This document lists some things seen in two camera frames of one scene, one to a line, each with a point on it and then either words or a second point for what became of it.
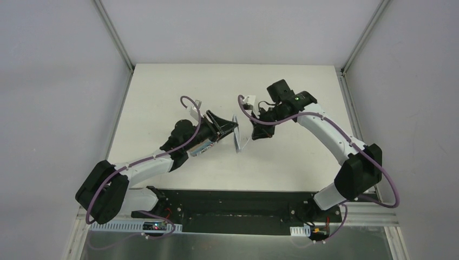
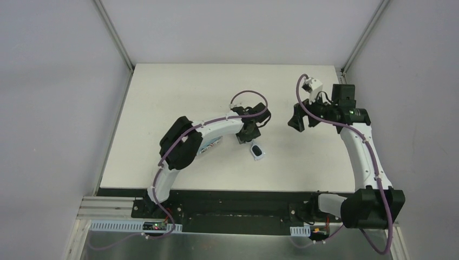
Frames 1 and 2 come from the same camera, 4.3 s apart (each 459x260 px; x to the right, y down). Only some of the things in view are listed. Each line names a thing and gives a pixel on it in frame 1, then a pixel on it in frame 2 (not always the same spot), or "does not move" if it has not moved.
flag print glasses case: [201, 148] does not move
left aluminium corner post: [115, 34] does not move
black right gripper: [261, 131] → [297, 121]
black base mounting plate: [237, 212] does not move
